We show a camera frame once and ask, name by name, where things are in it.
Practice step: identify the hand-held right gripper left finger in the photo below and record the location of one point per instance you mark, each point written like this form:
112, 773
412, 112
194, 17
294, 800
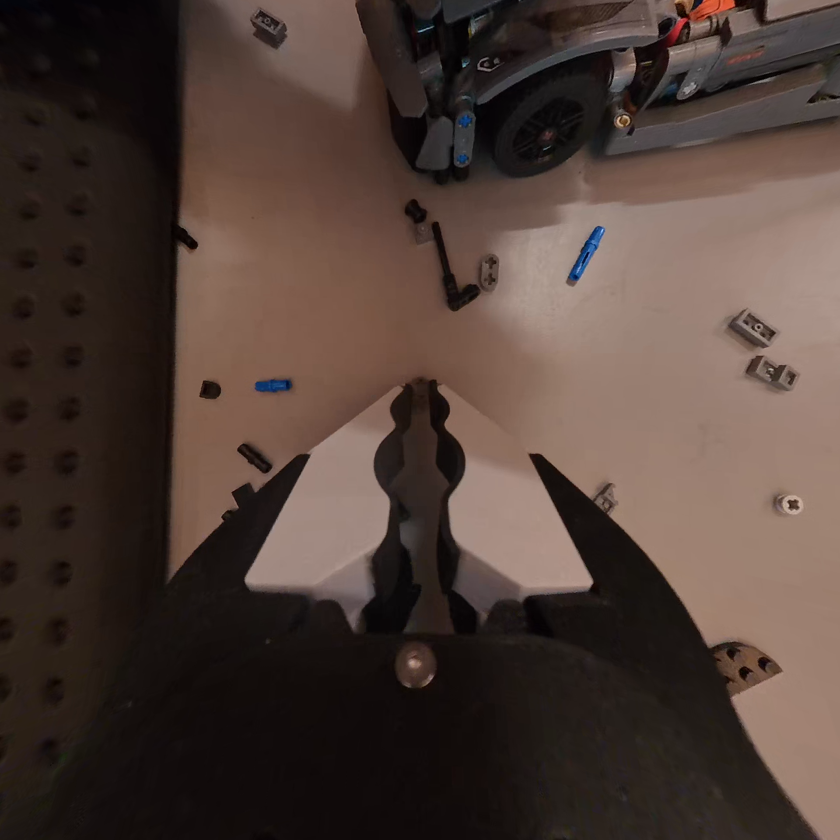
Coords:
315, 518

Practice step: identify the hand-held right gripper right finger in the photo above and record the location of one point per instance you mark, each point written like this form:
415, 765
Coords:
518, 518

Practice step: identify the small grey lego connector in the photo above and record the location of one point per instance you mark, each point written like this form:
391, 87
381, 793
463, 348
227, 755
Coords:
420, 384

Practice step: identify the grey lego sports car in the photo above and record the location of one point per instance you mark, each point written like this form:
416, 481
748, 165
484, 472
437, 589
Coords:
544, 124

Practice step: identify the dark grey lego slope tile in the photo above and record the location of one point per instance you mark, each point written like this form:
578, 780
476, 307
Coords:
244, 493

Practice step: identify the grey lego clip plate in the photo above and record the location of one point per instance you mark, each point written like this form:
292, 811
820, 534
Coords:
605, 499

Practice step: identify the blue lego pin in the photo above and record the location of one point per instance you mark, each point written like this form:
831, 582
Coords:
272, 385
586, 254

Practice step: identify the small black rounded lego piece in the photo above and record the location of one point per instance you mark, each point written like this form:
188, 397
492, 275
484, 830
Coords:
210, 389

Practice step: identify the grey lego piece with cross hole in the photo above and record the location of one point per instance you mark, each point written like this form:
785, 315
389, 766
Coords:
489, 272

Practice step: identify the white round lego bush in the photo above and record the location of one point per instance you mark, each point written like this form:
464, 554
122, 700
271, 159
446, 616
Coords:
789, 504

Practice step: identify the dark grey lego bracket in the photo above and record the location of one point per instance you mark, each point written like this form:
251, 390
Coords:
772, 374
753, 328

